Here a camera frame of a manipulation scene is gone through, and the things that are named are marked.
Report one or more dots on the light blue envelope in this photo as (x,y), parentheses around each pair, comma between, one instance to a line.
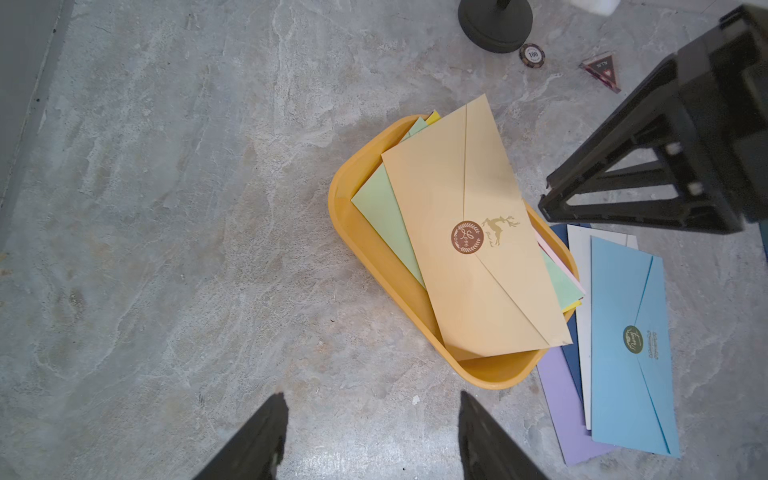
(632,400)

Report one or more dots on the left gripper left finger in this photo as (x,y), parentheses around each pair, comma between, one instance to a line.
(257,449)

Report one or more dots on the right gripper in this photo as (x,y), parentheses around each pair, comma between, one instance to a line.
(696,123)

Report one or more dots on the purple envelope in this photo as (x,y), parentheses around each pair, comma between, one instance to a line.
(566,411)

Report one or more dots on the yellow storage tray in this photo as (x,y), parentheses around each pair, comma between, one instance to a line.
(492,373)

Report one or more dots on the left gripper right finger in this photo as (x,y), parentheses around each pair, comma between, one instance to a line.
(486,450)

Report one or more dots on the pink envelope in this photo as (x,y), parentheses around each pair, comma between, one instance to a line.
(555,258)

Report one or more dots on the small round ring badge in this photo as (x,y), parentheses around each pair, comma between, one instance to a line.
(532,55)

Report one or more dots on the navy blue envelope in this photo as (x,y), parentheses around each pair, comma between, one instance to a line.
(571,352)

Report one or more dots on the tan envelope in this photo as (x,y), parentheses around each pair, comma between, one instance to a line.
(475,246)

